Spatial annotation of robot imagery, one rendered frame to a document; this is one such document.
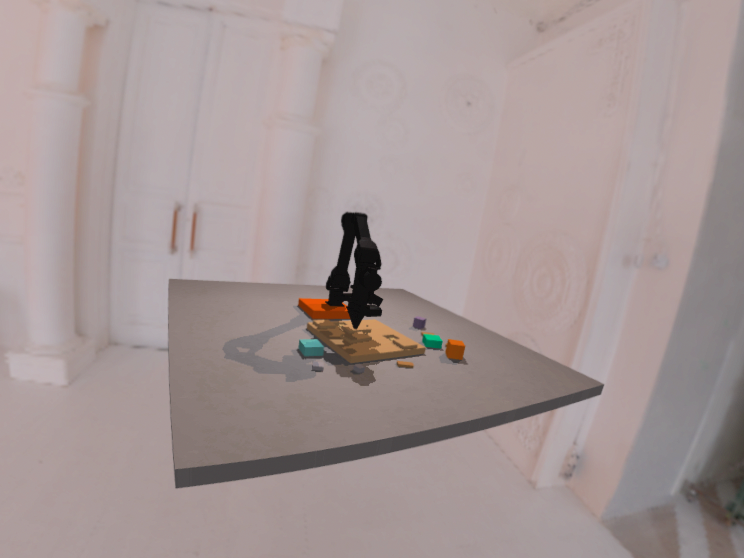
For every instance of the green square block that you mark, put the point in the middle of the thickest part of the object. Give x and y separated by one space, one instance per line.
433 341

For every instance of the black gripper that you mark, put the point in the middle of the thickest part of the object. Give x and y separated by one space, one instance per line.
357 304

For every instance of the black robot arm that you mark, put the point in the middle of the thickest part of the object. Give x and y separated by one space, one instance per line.
366 255

